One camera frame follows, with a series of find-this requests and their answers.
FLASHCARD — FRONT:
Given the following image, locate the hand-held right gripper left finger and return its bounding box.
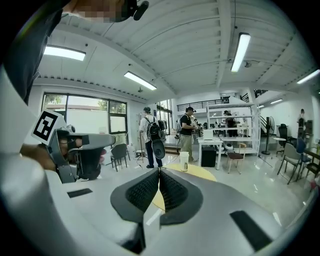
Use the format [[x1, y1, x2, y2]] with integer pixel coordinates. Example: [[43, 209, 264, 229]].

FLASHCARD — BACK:
[[0, 152, 160, 256]]

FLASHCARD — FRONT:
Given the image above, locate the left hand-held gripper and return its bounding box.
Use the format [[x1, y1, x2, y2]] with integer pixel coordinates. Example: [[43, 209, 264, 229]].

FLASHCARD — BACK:
[[0, 64, 117, 185]]

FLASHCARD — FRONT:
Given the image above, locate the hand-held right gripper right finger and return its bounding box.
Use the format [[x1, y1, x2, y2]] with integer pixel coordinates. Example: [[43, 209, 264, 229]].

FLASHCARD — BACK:
[[146, 168, 320, 256]]

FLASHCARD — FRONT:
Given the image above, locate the white plastic container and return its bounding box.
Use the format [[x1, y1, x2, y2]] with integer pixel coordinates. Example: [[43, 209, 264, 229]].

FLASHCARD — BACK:
[[179, 151, 189, 173]]

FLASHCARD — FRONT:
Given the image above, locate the person's left forearm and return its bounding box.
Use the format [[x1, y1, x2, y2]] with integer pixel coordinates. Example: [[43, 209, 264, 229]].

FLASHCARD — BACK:
[[19, 143, 58, 173]]

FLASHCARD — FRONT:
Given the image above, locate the person's left hand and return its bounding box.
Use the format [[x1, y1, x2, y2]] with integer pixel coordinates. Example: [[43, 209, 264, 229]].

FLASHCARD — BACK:
[[61, 137, 84, 163]]

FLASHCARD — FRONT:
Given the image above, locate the pink stool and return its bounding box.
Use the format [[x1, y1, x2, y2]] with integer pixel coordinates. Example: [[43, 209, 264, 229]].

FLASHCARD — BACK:
[[99, 146, 112, 166]]

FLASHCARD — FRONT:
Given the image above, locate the black folding chair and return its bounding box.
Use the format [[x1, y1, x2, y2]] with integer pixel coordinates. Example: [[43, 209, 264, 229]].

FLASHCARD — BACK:
[[109, 143, 131, 173]]

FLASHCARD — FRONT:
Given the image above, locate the round yellow table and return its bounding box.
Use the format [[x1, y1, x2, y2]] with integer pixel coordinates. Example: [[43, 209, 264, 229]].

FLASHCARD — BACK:
[[151, 162, 218, 214]]

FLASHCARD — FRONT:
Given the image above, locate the large black-framed window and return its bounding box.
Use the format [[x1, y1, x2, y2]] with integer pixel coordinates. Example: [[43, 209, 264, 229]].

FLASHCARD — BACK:
[[41, 91, 129, 147]]

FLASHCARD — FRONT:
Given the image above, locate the black box cabinet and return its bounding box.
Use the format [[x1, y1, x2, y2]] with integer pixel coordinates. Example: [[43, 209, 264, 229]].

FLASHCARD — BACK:
[[200, 145, 217, 168]]

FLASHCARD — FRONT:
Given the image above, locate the wooden chair with dark seat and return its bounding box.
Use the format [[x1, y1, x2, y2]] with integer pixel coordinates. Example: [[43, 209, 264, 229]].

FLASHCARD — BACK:
[[226, 142, 248, 175]]

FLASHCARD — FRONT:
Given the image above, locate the small white robot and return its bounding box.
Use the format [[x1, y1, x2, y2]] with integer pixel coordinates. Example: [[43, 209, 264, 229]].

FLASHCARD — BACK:
[[220, 141, 235, 154]]

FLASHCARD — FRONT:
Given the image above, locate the white rectangular table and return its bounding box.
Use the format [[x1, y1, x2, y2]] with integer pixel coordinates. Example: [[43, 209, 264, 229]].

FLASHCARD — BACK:
[[197, 136, 224, 171]]

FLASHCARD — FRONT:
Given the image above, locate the white box appliance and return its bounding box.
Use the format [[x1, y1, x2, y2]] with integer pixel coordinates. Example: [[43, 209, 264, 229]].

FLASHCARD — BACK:
[[202, 128, 215, 141]]

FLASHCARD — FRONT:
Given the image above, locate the white metal shelving rack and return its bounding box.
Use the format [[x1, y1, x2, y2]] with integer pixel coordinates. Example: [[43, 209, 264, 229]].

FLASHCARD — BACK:
[[205, 101, 261, 158]]

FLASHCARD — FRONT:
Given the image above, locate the grey chair with black legs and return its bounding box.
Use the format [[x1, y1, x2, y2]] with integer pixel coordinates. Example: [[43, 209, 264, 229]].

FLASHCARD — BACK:
[[276, 142, 305, 186]]

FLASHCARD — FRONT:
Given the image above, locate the small round white table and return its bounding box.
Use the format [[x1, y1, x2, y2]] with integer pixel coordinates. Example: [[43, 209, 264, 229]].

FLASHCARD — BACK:
[[272, 136, 287, 151]]

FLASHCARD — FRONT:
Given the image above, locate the black staircase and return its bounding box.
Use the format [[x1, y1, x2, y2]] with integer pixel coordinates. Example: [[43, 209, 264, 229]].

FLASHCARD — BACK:
[[258, 112, 270, 138]]

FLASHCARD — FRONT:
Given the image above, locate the black standing fan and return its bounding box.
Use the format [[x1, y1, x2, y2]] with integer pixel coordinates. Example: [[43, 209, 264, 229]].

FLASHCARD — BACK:
[[260, 115, 276, 156]]

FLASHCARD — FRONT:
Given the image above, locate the black office chair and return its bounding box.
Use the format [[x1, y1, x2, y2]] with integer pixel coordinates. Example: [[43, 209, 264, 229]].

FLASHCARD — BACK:
[[276, 123, 289, 149]]

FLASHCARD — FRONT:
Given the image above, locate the black mezzanine railing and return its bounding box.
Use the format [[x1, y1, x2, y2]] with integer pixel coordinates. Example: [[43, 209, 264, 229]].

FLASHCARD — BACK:
[[176, 98, 230, 113]]

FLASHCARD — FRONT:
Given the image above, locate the blue chair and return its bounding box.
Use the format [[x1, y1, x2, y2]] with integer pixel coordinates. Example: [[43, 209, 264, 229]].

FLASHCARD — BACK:
[[295, 136, 314, 177]]

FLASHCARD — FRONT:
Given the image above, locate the person's dark shirt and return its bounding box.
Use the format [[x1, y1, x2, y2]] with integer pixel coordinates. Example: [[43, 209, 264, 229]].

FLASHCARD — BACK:
[[1, 0, 73, 106]]

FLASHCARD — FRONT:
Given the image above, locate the person's head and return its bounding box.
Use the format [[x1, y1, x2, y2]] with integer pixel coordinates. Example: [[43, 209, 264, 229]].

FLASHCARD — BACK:
[[61, 0, 127, 24]]

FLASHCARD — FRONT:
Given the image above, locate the black head-worn camera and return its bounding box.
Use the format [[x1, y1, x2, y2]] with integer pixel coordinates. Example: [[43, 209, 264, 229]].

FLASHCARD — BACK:
[[113, 0, 150, 24]]

